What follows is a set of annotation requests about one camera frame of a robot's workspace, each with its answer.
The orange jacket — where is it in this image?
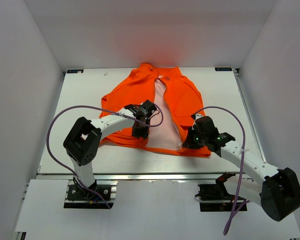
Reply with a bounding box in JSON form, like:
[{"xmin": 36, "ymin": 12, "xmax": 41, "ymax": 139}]
[{"xmin": 101, "ymin": 63, "xmax": 211, "ymax": 158}]

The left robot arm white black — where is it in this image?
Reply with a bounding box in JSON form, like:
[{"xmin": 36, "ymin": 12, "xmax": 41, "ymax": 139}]
[{"xmin": 63, "ymin": 100, "xmax": 159, "ymax": 200}]

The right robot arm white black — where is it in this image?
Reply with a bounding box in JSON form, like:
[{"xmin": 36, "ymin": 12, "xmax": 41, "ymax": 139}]
[{"xmin": 183, "ymin": 114, "xmax": 300, "ymax": 222}]

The right blue table label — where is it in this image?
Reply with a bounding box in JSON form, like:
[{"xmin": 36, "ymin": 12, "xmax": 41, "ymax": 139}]
[{"xmin": 214, "ymin": 67, "xmax": 233, "ymax": 72}]

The blue table label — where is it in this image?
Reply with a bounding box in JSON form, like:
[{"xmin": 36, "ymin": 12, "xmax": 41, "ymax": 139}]
[
  {"xmin": 66, "ymin": 69, "xmax": 84, "ymax": 74},
  {"xmin": 214, "ymin": 67, "xmax": 233, "ymax": 72}
]

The left blue table label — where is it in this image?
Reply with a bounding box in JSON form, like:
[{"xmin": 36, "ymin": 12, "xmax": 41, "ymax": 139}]
[{"xmin": 66, "ymin": 69, "xmax": 84, "ymax": 74}]

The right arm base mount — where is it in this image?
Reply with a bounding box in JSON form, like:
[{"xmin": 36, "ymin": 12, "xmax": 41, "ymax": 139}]
[{"xmin": 194, "ymin": 172, "xmax": 236, "ymax": 213}]

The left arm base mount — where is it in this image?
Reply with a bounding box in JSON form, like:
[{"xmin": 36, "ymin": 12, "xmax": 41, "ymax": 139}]
[{"xmin": 63, "ymin": 177, "xmax": 117, "ymax": 210}]

